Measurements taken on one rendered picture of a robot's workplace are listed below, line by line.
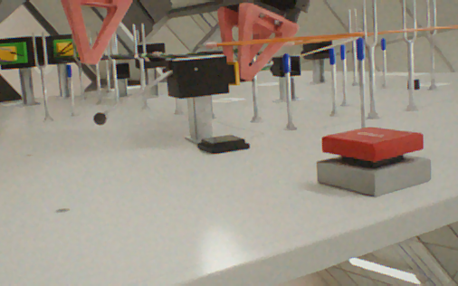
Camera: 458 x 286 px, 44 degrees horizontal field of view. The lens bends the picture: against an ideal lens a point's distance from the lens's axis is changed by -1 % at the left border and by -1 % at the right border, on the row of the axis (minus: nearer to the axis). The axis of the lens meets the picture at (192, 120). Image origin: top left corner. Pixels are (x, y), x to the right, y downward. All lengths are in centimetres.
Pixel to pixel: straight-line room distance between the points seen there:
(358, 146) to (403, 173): 4
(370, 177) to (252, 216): 8
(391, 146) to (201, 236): 14
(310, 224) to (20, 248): 17
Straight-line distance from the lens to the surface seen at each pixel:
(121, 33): 158
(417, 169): 42
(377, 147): 39
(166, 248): 32
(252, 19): 61
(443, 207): 39
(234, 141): 56
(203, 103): 61
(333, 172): 41
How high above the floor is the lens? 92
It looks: 17 degrees up
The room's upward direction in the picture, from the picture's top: 42 degrees clockwise
